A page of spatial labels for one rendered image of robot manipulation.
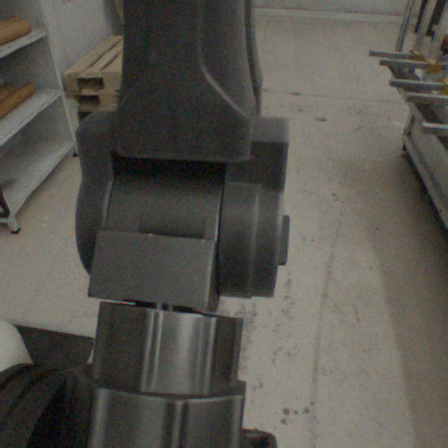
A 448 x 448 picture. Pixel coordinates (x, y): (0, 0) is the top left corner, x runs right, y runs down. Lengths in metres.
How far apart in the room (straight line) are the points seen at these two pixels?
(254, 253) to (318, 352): 1.47
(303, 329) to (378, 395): 0.40
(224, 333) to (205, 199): 0.06
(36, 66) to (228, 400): 2.72
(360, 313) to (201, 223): 1.65
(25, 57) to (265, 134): 2.69
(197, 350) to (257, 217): 0.06
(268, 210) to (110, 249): 0.07
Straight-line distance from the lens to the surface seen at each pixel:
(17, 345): 0.22
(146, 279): 0.17
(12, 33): 2.44
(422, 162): 2.72
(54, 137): 3.00
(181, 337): 0.16
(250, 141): 0.17
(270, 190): 0.18
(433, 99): 1.73
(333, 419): 1.53
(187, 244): 0.17
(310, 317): 1.74
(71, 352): 0.42
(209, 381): 0.16
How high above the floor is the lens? 1.37
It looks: 41 degrees down
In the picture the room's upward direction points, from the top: straight up
